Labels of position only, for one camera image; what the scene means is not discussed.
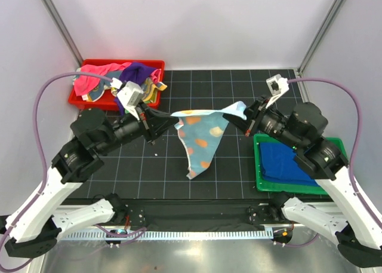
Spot perforated cable duct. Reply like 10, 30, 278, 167
63, 228, 273, 242

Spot green plastic bin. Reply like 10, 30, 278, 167
252, 133, 350, 196

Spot pink towel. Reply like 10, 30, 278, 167
73, 62, 131, 96

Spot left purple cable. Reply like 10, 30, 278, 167
0, 72, 149, 271

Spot blue towel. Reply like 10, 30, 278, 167
259, 142, 319, 187

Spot pastel patterned towel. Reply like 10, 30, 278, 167
171, 101, 247, 180

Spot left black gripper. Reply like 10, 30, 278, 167
94, 99, 178, 156

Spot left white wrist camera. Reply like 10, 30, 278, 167
110, 78, 144, 119

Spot left aluminium frame post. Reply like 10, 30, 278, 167
41, 0, 84, 65

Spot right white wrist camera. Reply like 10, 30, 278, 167
266, 74, 289, 109

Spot aluminium frame post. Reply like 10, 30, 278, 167
298, 0, 346, 74
41, 0, 84, 65

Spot aluminium front rail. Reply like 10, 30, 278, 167
35, 203, 363, 229

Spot right aluminium frame post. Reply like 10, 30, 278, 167
298, 0, 346, 74

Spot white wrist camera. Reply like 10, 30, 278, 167
266, 74, 289, 109
110, 78, 144, 119

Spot purple cable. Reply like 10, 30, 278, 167
280, 77, 372, 249
0, 72, 149, 271

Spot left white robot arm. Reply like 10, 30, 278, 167
1, 103, 179, 259

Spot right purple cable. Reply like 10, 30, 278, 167
280, 77, 372, 249

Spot purple towel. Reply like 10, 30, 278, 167
113, 62, 159, 117

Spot yellow patterned towel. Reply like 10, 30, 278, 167
141, 78, 167, 103

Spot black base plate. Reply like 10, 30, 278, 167
114, 199, 291, 232

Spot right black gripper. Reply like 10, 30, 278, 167
225, 94, 304, 151

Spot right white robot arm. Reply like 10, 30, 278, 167
223, 96, 381, 268

